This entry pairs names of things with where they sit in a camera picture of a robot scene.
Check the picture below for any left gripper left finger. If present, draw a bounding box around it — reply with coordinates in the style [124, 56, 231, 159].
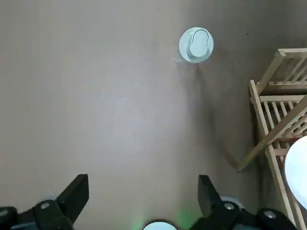
[0, 174, 90, 230]

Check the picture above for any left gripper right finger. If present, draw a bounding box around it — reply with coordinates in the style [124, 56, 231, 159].
[189, 174, 298, 230]

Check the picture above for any pale plate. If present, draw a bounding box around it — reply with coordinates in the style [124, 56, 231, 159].
[284, 135, 307, 209]

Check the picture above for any wooden dish rack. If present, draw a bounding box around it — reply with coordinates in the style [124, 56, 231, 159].
[237, 47, 307, 230]

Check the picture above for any glass bottle grey cap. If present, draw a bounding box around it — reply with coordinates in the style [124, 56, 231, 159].
[174, 26, 214, 65]

